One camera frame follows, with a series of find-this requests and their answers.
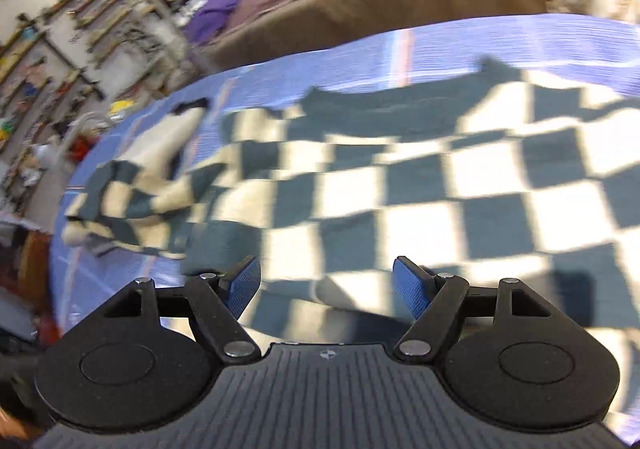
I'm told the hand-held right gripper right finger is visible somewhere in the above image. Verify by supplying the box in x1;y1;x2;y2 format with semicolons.
392;256;554;363

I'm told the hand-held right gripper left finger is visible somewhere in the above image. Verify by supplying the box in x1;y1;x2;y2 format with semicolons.
102;256;262;362

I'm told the checkered dark and cream sweater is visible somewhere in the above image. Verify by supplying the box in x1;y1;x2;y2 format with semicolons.
64;55;640;445

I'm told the blue striped blanket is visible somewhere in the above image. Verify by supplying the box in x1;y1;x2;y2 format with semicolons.
48;14;640;330

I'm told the purple cloth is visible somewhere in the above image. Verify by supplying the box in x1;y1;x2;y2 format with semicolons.
181;0;263;46

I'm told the cluttered wall rack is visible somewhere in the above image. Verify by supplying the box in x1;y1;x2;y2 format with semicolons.
0;0;266;190

